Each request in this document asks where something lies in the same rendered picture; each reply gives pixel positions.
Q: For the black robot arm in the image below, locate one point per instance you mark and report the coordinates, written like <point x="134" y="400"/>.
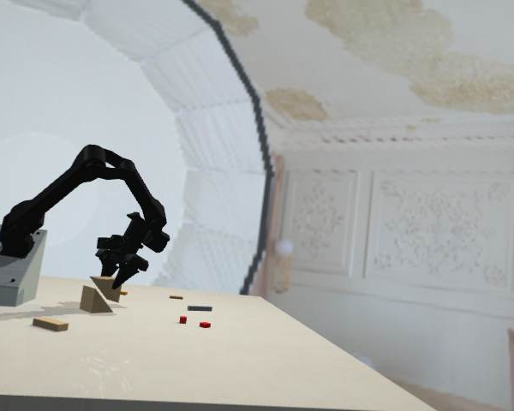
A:
<point x="90" y="164"/>

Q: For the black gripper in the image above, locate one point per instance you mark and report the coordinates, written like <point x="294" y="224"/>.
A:
<point x="129" y="262"/>

